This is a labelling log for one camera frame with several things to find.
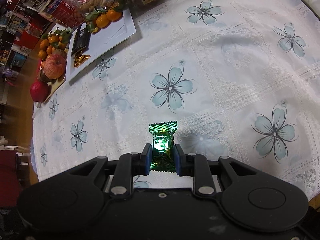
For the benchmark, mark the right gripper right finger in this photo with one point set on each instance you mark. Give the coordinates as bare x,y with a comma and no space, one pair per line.
196,166

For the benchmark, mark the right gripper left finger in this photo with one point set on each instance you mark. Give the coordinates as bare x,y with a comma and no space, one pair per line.
126,168

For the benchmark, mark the green foil candy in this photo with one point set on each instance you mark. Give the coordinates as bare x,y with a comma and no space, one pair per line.
162,159

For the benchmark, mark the wooden fruit board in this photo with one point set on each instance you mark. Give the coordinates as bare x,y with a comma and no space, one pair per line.
53,84

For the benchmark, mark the white floral tablecloth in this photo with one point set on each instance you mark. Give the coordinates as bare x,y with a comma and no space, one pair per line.
240,78

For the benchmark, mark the dark red apple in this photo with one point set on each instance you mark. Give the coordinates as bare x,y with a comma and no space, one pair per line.
39,91

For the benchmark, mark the gold wrapped candy on plate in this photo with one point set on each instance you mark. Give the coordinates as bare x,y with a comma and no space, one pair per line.
80,59

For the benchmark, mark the dark brown fruit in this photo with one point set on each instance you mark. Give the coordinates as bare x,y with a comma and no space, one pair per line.
42,77

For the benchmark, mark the pink yellow apple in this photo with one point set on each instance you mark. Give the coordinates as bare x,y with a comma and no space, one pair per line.
54,66

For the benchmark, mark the white rectangular plate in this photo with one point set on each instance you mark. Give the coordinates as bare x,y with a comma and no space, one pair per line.
101,42

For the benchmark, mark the black chocolate packet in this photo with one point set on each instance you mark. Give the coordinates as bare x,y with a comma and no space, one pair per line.
81,40

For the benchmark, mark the orange tangerine left on plate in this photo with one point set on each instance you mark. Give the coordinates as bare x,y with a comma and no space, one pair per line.
102,21

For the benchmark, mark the orange tangerine on plate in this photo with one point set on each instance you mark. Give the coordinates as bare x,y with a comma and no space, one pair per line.
113,15
102,21

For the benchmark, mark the orange tangerine right on plate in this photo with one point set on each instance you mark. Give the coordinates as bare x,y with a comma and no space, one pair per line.
113,15

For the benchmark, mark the red tin canister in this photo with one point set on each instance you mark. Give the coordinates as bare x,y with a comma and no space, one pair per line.
68,14

